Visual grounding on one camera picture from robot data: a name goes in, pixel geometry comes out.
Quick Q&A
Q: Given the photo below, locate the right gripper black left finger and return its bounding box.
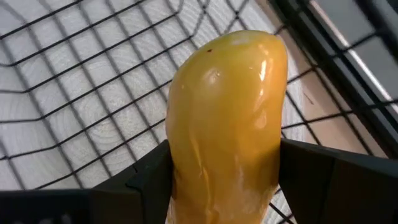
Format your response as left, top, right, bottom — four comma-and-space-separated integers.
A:
0, 139, 174, 224

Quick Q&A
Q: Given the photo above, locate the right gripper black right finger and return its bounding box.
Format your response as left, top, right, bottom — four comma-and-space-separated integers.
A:
279, 138, 398, 224

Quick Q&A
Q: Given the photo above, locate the glossy yellow bell pepper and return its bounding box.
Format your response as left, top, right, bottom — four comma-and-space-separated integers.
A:
164, 29, 289, 224

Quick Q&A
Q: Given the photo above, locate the white round woven placemat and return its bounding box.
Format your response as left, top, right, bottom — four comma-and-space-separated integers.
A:
0, 0, 308, 224

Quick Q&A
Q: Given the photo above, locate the black aluminium table frame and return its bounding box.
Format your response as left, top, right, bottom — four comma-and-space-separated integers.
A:
269, 0, 398, 158

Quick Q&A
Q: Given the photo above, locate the black wire basket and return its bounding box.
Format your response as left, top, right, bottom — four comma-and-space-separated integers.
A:
0, 0, 398, 224

